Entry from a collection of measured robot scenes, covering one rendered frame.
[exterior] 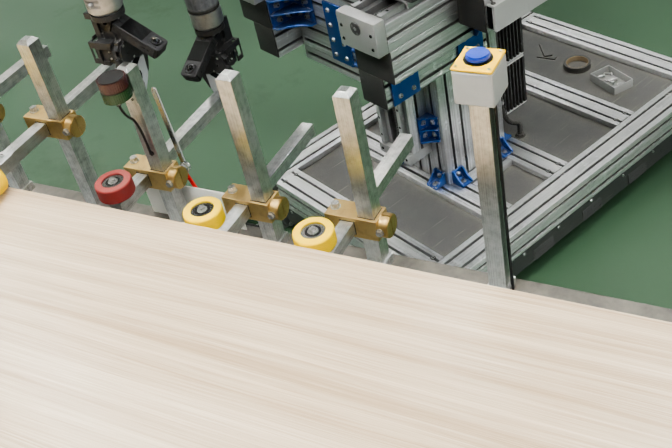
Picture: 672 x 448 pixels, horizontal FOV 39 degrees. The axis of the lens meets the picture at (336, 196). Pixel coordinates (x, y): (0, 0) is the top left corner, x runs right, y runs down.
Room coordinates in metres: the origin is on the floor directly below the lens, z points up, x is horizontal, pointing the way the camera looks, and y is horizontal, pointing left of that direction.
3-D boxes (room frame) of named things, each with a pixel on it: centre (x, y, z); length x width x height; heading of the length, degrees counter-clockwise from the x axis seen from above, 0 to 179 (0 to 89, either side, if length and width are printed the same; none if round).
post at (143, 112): (1.73, 0.36, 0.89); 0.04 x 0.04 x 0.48; 55
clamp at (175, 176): (1.75, 0.38, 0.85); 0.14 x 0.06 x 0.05; 55
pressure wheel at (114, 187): (1.67, 0.45, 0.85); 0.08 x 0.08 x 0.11
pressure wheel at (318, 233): (1.36, 0.06, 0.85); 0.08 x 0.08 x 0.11
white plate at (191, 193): (1.74, 0.32, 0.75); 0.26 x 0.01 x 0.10; 55
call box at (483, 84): (1.30, -0.27, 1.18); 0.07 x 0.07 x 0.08; 55
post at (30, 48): (1.88, 0.56, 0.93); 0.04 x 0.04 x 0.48; 55
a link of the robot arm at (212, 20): (2.03, 0.20, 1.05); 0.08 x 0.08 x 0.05
